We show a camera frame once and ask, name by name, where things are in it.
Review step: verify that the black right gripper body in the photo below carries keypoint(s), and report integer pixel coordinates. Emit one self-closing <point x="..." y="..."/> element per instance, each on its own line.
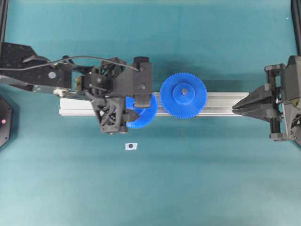
<point x="272" y="73"/>

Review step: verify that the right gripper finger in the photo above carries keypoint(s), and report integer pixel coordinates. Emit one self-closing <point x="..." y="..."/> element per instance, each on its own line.
<point x="265" y="112"/>
<point x="264" y="96"/>

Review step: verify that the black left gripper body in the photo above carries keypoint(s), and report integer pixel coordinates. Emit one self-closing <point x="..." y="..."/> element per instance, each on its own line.
<point x="97" y="86"/>

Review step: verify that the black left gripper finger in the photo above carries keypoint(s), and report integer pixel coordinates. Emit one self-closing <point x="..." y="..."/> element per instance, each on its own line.
<point x="142" y="100"/>
<point x="130" y="116"/>

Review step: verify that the small blue gear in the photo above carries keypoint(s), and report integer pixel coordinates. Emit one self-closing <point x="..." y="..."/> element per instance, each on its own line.
<point x="146" y="115"/>

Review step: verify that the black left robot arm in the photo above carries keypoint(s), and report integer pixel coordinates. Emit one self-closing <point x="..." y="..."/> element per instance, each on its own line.
<point x="115" y="89"/>

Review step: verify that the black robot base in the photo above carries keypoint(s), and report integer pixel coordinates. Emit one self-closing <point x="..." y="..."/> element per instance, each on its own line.
<point x="6" y="114"/>

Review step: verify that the large blue gear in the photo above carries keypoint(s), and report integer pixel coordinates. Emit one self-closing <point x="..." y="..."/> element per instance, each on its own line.
<point x="176" y="103"/>

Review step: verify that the white marker sticker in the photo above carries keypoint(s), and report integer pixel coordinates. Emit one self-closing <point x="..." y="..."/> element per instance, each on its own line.
<point x="131" y="146"/>

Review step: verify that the green table mat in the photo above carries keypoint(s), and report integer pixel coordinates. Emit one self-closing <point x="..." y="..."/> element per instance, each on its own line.
<point x="205" y="171"/>

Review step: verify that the aluminium extrusion rail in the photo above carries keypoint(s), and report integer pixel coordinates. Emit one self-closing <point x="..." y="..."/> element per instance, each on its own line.
<point x="218" y="104"/>

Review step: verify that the black frame post right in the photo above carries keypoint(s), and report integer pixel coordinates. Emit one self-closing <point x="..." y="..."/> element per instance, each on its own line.
<point x="296" y="17"/>

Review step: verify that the black frame post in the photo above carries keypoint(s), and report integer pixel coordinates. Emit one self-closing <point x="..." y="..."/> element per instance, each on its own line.
<point x="3" y="18"/>
<point x="296" y="17"/>

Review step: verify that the black frame post left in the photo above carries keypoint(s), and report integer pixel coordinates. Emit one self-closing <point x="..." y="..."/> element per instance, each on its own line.
<point x="3" y="18"/>

